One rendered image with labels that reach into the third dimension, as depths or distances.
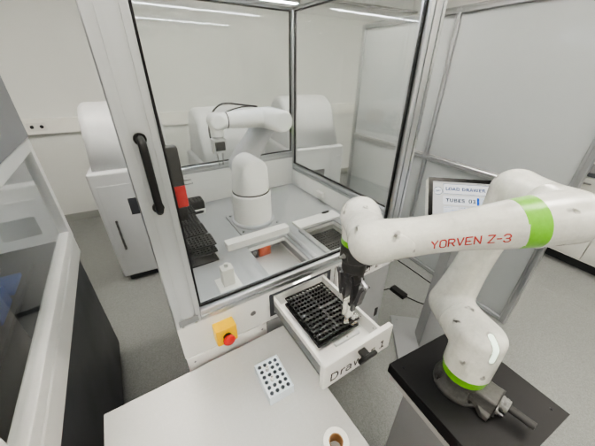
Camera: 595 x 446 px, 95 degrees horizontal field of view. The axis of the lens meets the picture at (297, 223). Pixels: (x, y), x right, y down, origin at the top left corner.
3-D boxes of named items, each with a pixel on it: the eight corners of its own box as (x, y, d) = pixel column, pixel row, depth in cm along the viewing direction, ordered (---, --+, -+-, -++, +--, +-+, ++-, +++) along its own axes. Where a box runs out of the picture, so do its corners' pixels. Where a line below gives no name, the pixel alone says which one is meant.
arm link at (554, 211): (564, 223, 68) (578, 176, 63) (616, 251, 57) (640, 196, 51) (488, 233, 70) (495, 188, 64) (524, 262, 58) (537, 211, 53)
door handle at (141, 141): (168, 219, 65) (147, 135, 55) (157, 221, 63) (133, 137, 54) (165, 211, 68) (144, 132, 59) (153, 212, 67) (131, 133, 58)
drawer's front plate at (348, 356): (388, 345, 96) (393, 324, 91) (321, 390, 83) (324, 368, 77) (384, 342, 97) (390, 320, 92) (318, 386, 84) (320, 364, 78)
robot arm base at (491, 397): (537, 418, 78) (545, 405, 75) (520, 457, 70) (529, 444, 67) (445, 354, 96) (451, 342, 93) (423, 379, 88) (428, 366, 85)
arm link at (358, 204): (378, 189, 77) (339, 189, 77) (390, 209, 66) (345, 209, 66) (371, 232, 84) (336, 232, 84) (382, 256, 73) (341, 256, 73)
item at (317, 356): (382, 341, 96) (384, 329, 93) (322, 380, 84) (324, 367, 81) (315, 277, 125) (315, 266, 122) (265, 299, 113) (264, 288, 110)
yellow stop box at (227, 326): (239, 339, 95) (236, 325, 92) (219, 349, 92) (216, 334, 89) (234, 329, 99) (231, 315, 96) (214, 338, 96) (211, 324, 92)
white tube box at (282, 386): (294, 392, 88) (294, 385, 86) (270, 405, 84) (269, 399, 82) (276, 360, 97) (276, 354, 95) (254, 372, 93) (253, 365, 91)
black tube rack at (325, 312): (357, 329, 100) (359, 317, 97) (318, 353, 92) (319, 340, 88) (320, 293, 116) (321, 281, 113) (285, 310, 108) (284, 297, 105)
